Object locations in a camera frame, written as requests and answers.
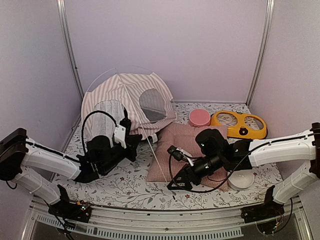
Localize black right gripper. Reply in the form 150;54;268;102
167;152;224;191

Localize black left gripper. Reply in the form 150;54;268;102
99;134;142;174

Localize pink gingham cushion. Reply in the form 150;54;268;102
146;122;228;188

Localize white tent pole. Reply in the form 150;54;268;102
84;66;176;183

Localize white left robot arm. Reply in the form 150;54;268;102
0;117;142;217

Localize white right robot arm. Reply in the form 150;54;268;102
185;122;320;218

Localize pink round pet bowl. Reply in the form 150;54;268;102
188;108;211;127

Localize floral tablecloth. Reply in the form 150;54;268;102
52;103;282;211

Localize white ceramic bowl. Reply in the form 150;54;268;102
227;171;255;191

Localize yellow double bowl stand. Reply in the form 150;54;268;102
210;110;268;140

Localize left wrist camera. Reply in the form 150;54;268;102
113;117;132;149

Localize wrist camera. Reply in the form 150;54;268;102
113;117;132;149
167;145;194;167

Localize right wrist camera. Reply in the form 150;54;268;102
167;145;194;167

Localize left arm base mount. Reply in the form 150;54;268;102
48;200;92;223

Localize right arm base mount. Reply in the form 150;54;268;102
240;202;285;223

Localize left aluminium corner post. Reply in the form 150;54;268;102
56;0;85;101

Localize aluminium corner post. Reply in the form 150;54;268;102
56;0;85;101
245;0;275;107

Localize right aluminium corner post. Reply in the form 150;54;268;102
245;0;275;107

